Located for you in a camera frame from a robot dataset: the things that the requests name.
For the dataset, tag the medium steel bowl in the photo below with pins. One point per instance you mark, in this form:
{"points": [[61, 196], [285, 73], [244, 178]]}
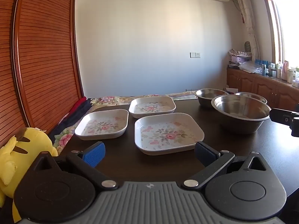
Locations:
{"points": [[208, 94]]}

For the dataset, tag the navy cloth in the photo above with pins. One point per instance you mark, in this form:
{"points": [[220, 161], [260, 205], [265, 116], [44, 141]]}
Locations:
{"points": [[74, 117]]}

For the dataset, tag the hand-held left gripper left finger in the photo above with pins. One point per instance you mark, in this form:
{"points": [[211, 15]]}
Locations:
{"points": [[94, 155]]}

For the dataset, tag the red cloth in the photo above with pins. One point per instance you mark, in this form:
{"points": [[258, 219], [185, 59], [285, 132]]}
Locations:
{"points": [[78, 103]]}

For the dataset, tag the white wall switch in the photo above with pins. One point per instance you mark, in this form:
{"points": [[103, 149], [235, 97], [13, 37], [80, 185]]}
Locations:
{"points": [[195, 54]]}

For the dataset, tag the floral bedspread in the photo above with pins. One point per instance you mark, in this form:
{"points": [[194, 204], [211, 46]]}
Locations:
{"points": [[65, 137]]}

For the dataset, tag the large steel bowl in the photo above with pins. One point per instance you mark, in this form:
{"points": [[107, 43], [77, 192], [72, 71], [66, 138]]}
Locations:
{"points": [[240, 109]]}

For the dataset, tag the patterned beige curtain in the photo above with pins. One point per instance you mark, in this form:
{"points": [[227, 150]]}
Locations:
{"points": [[247, 16]]}

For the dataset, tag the green hand fan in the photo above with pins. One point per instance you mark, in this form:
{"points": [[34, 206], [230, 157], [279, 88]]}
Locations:
{"points": [[247, 46]]}

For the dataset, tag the wooden cabinet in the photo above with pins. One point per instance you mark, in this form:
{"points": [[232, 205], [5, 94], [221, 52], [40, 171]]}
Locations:
{"points": [[264, 87]]}

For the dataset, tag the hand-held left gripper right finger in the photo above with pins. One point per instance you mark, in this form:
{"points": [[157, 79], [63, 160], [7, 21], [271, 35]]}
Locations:
{"points": [[204, 154]]}

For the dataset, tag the row of bottles and jars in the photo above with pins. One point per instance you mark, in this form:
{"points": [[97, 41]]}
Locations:
{"points": [[285, 71]]}

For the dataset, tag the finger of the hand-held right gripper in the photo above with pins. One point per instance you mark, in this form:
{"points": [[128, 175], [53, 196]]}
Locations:
{"points": [[280, 116]]}

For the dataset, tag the low wall socket strip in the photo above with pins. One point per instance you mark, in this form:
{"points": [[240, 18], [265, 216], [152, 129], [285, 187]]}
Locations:
{"points": [[190, 89]]}

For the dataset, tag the small steel bowl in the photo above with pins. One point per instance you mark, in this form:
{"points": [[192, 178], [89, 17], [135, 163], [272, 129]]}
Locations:
{"points": [[253, 96]]}

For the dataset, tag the yellow plush toy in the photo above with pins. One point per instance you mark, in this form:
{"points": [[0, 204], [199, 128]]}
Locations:
{"points": [[14, 158]]}

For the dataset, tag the white paper box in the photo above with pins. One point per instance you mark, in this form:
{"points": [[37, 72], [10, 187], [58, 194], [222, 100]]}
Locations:
{"points": [[231, 90]]}

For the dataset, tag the white floral square plate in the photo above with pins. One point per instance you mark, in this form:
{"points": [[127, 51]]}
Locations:
{"points": [[102, 126], [168, 134], [151, 107]]}

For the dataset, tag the clear plastic bags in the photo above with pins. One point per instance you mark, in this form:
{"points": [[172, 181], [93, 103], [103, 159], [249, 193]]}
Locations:
{"points": [[251, 67]]}

